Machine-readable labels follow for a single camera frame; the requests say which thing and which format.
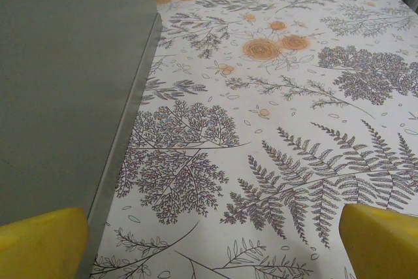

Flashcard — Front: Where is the grey metal box counter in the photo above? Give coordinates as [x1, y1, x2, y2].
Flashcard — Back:
[0, 0, 163, 279]

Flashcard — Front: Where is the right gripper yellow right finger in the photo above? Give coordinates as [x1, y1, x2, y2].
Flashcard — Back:
[339, 203, 418, 279]

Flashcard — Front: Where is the floral patterned table cover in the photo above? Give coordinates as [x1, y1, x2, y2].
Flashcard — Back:
[88, 0, 418, 279]

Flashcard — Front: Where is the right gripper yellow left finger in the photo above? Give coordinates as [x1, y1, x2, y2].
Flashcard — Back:
[0, 206, 89, 279]

